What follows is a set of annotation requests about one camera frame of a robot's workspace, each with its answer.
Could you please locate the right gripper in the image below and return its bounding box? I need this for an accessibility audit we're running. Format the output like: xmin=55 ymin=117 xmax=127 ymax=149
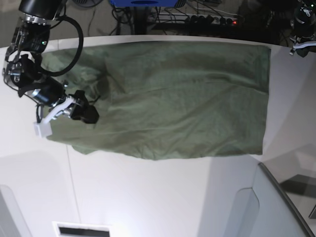
xmin=32 ymin=79 xmax=99 ymax=124

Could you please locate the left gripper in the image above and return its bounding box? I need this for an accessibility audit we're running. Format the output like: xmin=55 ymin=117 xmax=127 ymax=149
xmin=290 ymin=36 xmax=316 ymax=57

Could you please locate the green t-shirt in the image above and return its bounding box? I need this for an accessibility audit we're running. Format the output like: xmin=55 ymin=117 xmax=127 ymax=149
xmin=48 ymin=41 xmax=271 ymax=160

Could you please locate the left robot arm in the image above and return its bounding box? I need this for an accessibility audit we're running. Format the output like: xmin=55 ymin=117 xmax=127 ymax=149
xmin=290 ymin=0 xmax=316 ymax=57

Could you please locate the blue box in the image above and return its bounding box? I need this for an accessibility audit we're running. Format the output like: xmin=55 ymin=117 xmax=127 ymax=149
xmin=110 ymin=0 xmax=177 ymax=7

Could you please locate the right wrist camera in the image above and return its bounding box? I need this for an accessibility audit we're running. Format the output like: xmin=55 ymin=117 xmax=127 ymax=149
xmin=34 ymin=122 xmax=52 ymax=138

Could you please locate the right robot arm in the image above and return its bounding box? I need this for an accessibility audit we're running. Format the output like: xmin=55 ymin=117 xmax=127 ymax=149
xmin=2 ymin=0 xmax=99 ymax=125

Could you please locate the black power strip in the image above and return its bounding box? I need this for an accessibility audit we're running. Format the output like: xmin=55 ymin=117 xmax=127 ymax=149
xmin=148 ymin=12 xmax=240 ymax=26

